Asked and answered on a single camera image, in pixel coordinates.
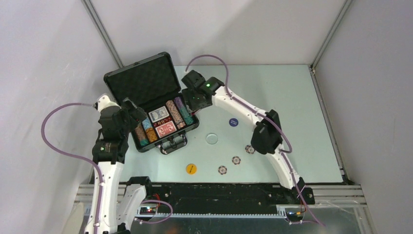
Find purple chip stack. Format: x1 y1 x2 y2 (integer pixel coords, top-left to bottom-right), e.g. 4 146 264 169
174 97 185 110

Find pink brown chip stack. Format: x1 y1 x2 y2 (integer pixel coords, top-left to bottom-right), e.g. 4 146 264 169
166 100 186 129

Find blue small blind button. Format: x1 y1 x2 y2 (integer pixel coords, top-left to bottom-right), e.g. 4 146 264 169
228 118 239 127

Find clear round dealer button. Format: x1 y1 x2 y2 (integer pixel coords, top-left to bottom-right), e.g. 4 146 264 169
206 133 218 145

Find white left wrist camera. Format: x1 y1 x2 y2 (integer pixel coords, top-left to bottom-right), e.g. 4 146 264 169
93 93 120 112

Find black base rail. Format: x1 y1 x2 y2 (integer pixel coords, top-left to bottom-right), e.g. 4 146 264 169
124 176 315 215

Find poker chip near triangle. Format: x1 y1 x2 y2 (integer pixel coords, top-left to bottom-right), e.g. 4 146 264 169
245 145 255 154

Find red playing card deck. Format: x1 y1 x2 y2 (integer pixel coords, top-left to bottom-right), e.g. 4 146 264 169
155 121 177 138

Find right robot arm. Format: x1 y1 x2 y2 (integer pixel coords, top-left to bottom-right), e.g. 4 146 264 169
182 70 305 197

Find poker chip lower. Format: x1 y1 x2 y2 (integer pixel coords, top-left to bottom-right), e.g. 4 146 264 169
218 165 227 175

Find blue playing card deck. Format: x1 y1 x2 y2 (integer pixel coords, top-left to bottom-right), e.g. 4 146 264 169
149 106 169 123

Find black poker set case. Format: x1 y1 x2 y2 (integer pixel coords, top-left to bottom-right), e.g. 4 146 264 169
103 52 199 155

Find yellow round button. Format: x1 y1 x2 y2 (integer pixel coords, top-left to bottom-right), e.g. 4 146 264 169
186 163 197 175

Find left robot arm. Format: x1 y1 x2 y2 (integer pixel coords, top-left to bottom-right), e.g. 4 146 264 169
84 94 149 234

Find poker chip middle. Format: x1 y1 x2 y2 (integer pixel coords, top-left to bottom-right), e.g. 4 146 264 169
231 156 241 165

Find brown teal chip stack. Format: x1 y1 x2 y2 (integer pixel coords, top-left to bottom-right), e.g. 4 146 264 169
135 124 149 147

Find orange blue chip stack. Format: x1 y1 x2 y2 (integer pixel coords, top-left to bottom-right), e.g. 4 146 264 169
142 118 158 143

